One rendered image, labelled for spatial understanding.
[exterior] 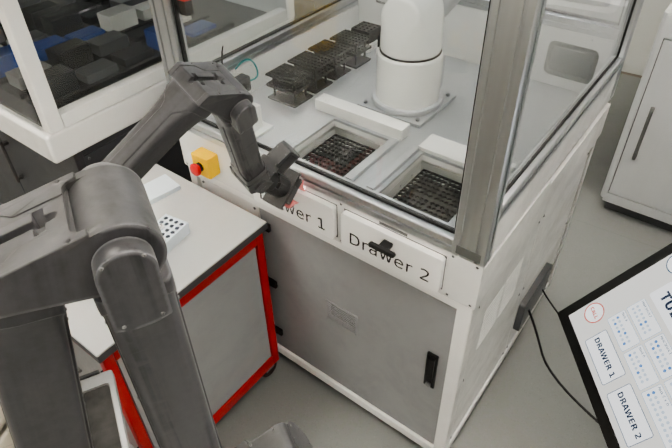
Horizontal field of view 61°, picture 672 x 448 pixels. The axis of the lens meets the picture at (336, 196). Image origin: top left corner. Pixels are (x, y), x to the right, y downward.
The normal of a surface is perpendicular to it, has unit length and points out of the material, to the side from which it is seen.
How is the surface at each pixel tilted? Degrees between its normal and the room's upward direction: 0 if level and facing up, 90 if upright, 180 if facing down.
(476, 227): 90
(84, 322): 0
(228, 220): 0
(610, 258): 0
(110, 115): 90
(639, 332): 50
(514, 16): 90
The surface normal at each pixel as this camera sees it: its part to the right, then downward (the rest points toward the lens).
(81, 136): 0.80, 0.37
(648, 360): -0.77, -0.49
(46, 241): -0.22, -0.69
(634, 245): -0.02, -0.77
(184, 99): -0.23, -0.07
